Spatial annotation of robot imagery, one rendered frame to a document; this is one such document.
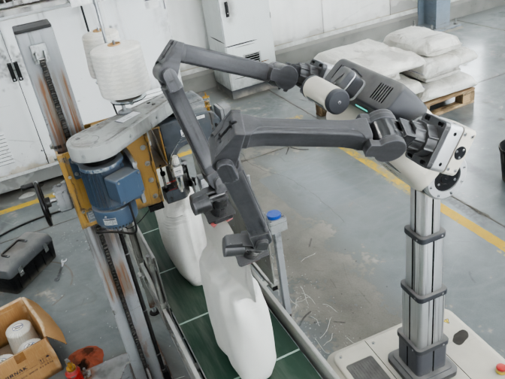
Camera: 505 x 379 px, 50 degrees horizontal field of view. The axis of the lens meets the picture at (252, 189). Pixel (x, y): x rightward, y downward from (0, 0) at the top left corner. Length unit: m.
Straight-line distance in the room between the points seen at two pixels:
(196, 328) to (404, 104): 1.48
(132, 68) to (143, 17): 3.04
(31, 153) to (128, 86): 3.21
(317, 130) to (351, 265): 2.18
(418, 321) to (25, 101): 3.59
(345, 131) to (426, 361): 1.28
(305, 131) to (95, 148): 0.81
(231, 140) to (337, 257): 2.32
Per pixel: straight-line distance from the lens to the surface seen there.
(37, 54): 1.98
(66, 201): 2.15
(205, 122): 2.12
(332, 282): 3.24
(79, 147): 1.84
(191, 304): 2.67
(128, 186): 1.84
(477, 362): 2.51
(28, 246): 3.89
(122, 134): 1.86
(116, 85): 1.79
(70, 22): 4.71
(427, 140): 1.35
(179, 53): 1.65
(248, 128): 1.18
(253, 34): 5.95
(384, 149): 1.29
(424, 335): 2.24
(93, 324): 3.36
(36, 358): 3.07
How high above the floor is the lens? 2.09
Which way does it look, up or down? 30 degrees down
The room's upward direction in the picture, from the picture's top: 9 degrees counter-clockwise
